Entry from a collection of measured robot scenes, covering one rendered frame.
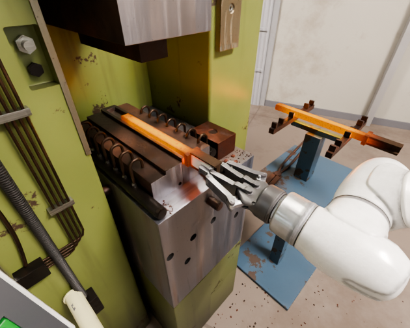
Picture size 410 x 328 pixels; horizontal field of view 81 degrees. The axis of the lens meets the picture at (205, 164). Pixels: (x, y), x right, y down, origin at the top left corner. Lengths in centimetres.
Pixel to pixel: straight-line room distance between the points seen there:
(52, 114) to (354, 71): 306
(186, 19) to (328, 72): 284
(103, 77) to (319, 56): 264
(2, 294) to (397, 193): 59
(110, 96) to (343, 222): 84
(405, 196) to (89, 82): 91
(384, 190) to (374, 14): 276
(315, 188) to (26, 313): 96
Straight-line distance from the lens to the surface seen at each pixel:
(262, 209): 48
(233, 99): 93
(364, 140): 94
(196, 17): 53
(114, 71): 98
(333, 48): 321
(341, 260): 44
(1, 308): 40
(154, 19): 46
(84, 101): 96
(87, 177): 65
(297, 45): 322
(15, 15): 53
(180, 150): 61
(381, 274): 45
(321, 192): 107
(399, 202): 52
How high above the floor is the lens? 135
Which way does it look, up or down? 38 degrees down
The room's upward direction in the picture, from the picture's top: straight up
